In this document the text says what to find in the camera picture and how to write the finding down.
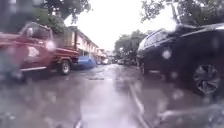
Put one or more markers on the distant green trees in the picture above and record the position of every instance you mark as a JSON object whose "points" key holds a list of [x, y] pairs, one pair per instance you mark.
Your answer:
{"points": [[128, 43]]}

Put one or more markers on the blue car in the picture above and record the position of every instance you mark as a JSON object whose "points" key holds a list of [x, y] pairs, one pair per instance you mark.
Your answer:
{"points": [[86, 61]]}

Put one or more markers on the row of buildings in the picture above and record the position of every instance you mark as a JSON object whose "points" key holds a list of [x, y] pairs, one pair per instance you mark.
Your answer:
{"points": [[85, 43]]}

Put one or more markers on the wet grey asphalt road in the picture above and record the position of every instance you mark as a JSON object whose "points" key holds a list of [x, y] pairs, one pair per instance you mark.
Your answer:
{"points": [[106, 100]]}

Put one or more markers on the dark suv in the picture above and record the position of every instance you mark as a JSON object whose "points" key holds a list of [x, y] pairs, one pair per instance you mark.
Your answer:
{"points": [[155, 50]]}

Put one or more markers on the red pickup truck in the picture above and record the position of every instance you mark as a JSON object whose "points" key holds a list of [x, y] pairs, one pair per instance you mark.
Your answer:
{"points": [[36, 53]]}

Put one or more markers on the large overhanging tree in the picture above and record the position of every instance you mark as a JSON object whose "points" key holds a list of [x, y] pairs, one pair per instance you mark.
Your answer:
{"points": [[56, 10]]}

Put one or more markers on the black car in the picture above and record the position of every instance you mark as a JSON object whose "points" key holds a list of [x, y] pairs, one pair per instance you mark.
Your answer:
{"points": [[200, 60]]}

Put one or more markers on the tree branches over cars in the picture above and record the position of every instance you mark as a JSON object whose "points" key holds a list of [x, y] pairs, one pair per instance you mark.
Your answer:
{"points": [[193, 10]]}

